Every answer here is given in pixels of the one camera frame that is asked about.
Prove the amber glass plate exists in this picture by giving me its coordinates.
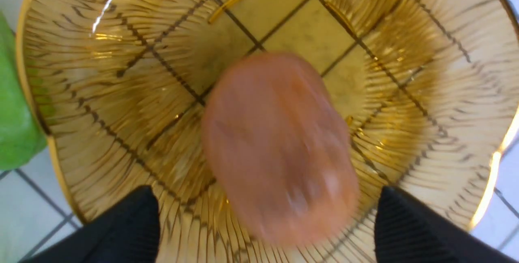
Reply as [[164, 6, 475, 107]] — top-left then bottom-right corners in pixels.
[[17, 0, 518, 263]]

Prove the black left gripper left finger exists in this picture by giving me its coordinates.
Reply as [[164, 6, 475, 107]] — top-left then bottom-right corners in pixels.
[[26, 186, 161, 263]]

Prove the green cucumber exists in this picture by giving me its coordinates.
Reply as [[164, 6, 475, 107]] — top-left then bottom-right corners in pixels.
[[0, 14, 47, 172]]

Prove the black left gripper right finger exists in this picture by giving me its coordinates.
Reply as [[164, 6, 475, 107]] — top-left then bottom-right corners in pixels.
[[374, 186, 515, 263]]

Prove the orange potato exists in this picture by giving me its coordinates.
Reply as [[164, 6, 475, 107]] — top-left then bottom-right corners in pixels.
[[202, 52, 360, 246]]

